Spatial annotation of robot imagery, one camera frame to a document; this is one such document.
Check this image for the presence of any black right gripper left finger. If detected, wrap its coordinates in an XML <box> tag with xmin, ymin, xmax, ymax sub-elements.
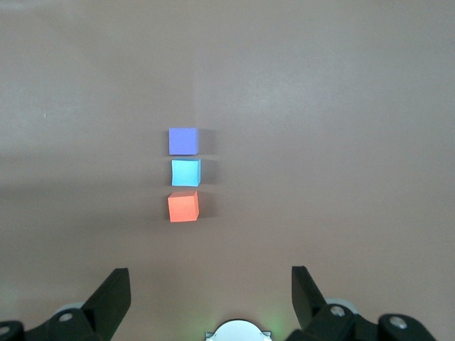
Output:
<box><xmin>0</xmin><ymin>269</ymin><xmax>132</xmax><ymax>341</ymax></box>

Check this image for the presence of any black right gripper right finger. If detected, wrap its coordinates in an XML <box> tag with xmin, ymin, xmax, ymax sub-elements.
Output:
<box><xmin>287</xmin><ymin>265</ymin><xmax>437</xmax><ymax>341</ymax></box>

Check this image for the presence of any light blue foam block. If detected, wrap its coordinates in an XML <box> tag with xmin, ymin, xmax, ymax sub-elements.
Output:
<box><xmin>171</xmin><ymin>158</ymin><xmax>202</xmax><ymax>187</ymax></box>

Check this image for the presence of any orange foam block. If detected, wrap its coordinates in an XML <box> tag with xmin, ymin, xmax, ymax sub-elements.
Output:
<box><xmin>167</xmin><ymin>190</ymin><xmax>200</xmax><ymax>224</ymax></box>

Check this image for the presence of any purple foam block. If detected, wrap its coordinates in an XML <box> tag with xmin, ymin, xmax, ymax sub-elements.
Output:
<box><xmin>168</xmin><ymin>127</ymin><xmax>199</xmax><ymax>156</ymax></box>

